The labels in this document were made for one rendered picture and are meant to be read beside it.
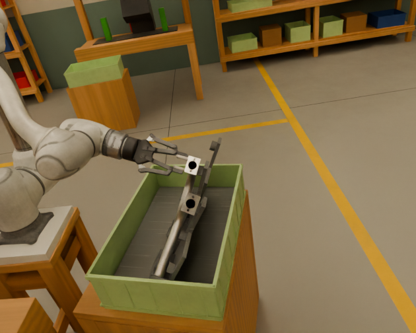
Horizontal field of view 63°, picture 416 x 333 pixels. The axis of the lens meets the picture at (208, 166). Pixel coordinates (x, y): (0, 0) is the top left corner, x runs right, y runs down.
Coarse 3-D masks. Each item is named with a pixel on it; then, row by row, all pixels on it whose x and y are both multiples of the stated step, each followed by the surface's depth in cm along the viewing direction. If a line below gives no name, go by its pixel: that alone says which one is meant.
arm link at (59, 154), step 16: (0, 80) 100; (0, 96) 97; (16, 96) 98; (16, 112) 94; (16, 128) 93; (32, 128) 92; (48, 128) 93; (32, 144) 92; (48, 144) 90; (64, 144) 91; (80, 144) 95; (48, 160) 87; (64, 160) 88; (80, 160) 93; (48, 176) 89; (64, 176) 91
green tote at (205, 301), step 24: (216, 168) 145; (240, 168) 139; (144, 192) 142; (240, 192) 138; (144, 216) 142; (240, 216) 137; (120, 240) 123; (96, 264) 108; (96, 288) 107; (120, 288) 104; (144, 288) 101; (168, 288) 99; (192, 288) 95; (216, 288) 94; (144, 312) 109; (168, 312) 105; (192, 312) 103; (216, 312) 101
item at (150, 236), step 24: (168, 192) 152; (216, 192) 147; (168, 216) 138; (216, 216) 134; (144, 240) 129; (192, 240) 125; (216, 240) 123; (120, 264) 120; (144, 264) 119; (192, 264) 116; (216, 264) 114
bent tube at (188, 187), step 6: (192, 162) 108; (198, 162) 106; (186, 168) 106; (192, 168) 117; (192, 174) 115; (186, 180) 118; (192, 180) 117; (186, 186) 118; (192, 186) 118; (186, 192) 118; (180, 204) 117
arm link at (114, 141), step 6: (108, 132) 106; (114, 132) 106; (120, 132) 107; (108, 138) 105; (114, 138) 105; (120, 138) 105; (126, 138) 108; (108, 144) 105; (114, 144) 105; (120, 144) 105; (102, 150) 106; (108, 150) 105; (114, 150) 105; (120, 150) 106; (108, 156) 108; (114, 156) 106; (120, 156) 108
